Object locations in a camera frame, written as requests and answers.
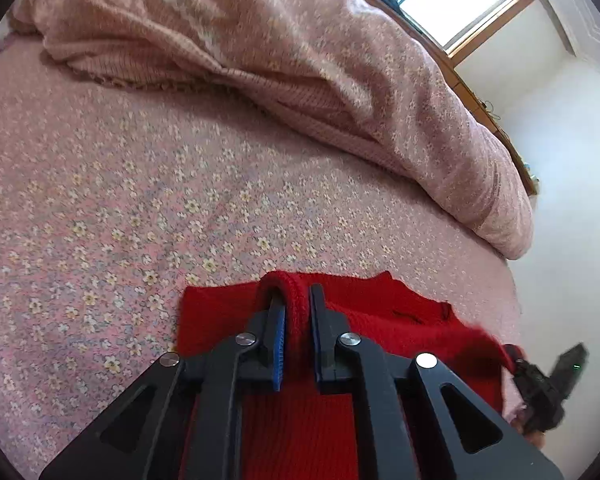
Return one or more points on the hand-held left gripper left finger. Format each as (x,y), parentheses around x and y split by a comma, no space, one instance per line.
(279,340)

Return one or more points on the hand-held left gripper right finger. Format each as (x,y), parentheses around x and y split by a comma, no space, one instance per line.
(316,355)

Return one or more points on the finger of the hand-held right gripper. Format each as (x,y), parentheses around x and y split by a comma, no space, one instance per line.
(516,360)

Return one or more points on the red knit cardigan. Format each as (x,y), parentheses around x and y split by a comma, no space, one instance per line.
(405,320)

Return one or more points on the person's right hand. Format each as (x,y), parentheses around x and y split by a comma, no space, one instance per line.
(535,439)

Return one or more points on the small pale blue container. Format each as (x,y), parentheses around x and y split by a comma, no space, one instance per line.
(531,171)

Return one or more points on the wooden window ledge shelf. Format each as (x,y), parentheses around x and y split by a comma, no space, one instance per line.
(467,91)

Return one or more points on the pink floral duvet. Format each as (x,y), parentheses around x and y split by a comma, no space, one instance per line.
(330,60)

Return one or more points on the white door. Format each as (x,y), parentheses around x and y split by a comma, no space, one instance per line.
(587,25)

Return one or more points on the window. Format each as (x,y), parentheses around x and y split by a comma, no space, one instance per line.
(460,0)

